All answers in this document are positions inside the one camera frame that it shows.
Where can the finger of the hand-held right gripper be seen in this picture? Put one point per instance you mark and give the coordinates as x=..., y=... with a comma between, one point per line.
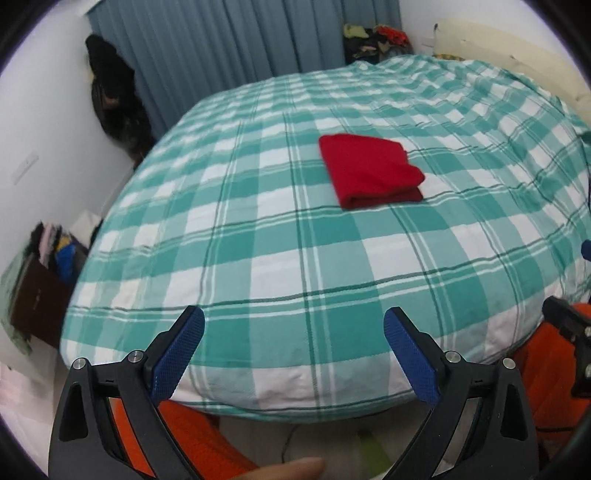
x=586, y=251
x=575, y=350

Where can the light green cloth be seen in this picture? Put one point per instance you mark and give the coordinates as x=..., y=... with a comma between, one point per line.
x=11, y=295

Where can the orange pants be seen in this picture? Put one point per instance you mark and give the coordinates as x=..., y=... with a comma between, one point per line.
x=549, y=369

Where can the stack of folded clothes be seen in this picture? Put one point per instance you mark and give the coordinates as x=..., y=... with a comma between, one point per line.
x=60, y=249

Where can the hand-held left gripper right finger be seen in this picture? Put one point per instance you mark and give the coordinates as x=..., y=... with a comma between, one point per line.
x=413, y=355

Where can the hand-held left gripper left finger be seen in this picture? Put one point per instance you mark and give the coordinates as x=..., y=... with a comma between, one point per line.
x=178, y=355

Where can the dark hanging bag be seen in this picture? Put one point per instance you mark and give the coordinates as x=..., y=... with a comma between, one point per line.
x=117, y=101

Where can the person's foot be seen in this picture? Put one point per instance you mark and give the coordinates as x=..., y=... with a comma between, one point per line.
x=286, y=470

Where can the cream headboard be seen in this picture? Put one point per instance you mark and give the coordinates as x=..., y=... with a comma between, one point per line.
x=521, y=57

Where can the grey-blue curtain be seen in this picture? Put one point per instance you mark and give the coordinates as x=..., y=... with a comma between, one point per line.
x=231, y=41

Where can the white box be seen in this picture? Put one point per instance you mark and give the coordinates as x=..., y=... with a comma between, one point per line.
x=85, y=228

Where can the pile of mixed clothes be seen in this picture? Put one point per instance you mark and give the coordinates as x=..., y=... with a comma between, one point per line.
x=376, y=41

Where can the red garment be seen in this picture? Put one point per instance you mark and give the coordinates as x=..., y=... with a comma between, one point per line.
x=369, y=168

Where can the brown box with clothes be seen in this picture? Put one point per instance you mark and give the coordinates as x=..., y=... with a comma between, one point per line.
x=41, y=300

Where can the green plaid bed cover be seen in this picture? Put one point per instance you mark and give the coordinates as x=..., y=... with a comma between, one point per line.
x=277, y=258

